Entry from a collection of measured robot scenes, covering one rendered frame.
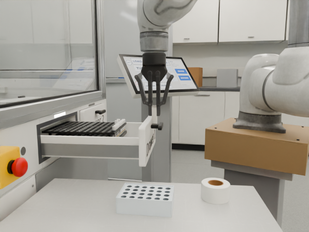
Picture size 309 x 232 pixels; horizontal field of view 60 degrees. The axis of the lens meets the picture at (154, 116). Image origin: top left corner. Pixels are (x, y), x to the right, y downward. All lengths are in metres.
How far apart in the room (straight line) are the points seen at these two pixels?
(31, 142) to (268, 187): 0.80
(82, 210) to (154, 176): 1.24
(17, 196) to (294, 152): 0.79
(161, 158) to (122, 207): 1.27
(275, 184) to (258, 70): 0.41
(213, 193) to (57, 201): 0.38
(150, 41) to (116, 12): 1.85
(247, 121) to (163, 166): 0.97
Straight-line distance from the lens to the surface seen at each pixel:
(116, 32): 2.64
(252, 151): 0.96
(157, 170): 1.88
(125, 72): 1.65
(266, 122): 1.05
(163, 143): 1.85
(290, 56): 0.89
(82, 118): 1.09
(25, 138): 0.76
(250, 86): 1.03
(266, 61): 1.03
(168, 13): 0.69
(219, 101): 3.75
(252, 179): 1.08
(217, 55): 4.46
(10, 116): 0.72
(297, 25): 0.92
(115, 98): 2.62
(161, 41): 0.84
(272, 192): 1.08
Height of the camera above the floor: 1.06
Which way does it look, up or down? 8 degrees down
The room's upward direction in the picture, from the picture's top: straight up
